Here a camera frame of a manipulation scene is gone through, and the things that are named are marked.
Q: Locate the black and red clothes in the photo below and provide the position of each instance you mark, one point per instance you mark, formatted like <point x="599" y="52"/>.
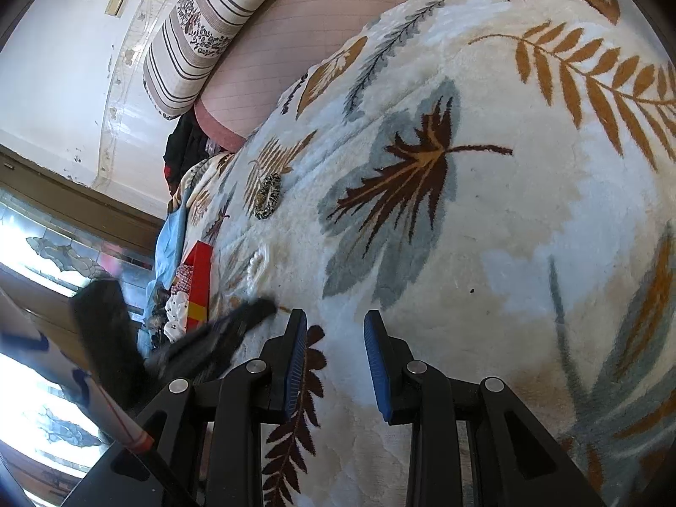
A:
<point x="182" y="153"/>

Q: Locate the grey patterned scrunchie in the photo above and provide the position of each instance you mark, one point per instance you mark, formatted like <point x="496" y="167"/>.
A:
<point x="158" y="301"/>

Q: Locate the red-framed white tray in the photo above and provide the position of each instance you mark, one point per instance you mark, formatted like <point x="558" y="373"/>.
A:
<point x="199" y="285"/>

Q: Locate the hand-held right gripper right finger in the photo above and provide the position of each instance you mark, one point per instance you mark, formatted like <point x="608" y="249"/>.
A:
<point x="377" y="364"/>

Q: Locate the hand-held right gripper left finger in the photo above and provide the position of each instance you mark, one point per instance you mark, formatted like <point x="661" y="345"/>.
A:
<point x="296" y="364"/>

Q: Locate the wooden window frame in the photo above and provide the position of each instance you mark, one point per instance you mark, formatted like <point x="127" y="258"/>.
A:
<point x="105" y="211"/>

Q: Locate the light blue cloth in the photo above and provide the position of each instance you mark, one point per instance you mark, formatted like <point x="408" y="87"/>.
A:
<point x="171" y="243"/>

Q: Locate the pink sofa bolster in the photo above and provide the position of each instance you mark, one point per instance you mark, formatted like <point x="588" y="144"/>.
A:
<point x="317" y="37"/>

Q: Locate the leopard print scrunchie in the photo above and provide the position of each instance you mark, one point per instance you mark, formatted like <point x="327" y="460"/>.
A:
<point x="262" y="211"/>

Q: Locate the leaf-print blanket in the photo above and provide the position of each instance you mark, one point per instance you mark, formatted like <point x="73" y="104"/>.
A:
<point x="501" y="195"/>

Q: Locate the striped floral cushion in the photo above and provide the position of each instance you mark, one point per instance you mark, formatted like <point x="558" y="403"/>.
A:
<point x="211" y="26"/>

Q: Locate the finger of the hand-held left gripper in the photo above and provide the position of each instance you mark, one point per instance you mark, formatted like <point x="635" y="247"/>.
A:
<point x="211" y="343"/>

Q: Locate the white patterned scrunchie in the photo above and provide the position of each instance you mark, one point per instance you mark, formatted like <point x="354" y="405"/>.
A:
<point x="177" y="306"/>

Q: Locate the red striped scrunchie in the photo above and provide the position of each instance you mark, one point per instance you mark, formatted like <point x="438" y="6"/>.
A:
<point x="183" y="277"/>

